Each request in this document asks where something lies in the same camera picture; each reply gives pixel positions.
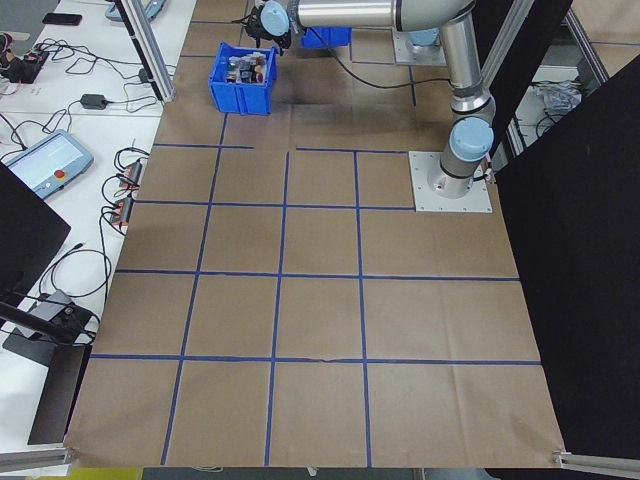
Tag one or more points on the blue bin with capacitors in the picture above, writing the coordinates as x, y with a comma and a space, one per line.
327, 39

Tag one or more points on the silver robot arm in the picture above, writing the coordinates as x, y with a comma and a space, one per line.
465, 65
425, 39

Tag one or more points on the grey small box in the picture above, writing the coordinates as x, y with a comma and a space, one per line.
50, 306

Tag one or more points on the blue bin with colourful parts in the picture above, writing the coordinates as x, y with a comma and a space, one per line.
240, 97

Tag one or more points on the grey blue teach pendant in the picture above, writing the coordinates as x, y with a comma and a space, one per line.
50, 160
155, 9

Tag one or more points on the black power adapter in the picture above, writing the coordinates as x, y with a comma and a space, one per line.
94, 101

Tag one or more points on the orange black usb adapter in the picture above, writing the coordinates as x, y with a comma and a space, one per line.
124, 210
132, 172

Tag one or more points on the black smartphone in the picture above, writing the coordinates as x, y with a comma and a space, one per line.
62, 19

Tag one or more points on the black monitor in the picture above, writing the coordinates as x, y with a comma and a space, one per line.
25, 240

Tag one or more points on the aluminium frame post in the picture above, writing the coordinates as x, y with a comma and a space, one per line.
155, 65

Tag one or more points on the white square base plate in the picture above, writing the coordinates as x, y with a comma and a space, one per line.
405, 55
475, 200

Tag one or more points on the aluminium frame bar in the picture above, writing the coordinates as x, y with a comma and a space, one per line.
587, 47
515, 137
504, 37
600, 461
35, 460

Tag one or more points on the black frame cover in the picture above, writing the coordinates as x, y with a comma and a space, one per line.
590, 275
525, 50

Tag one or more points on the black stand base plate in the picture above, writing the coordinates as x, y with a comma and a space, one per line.
60, 395

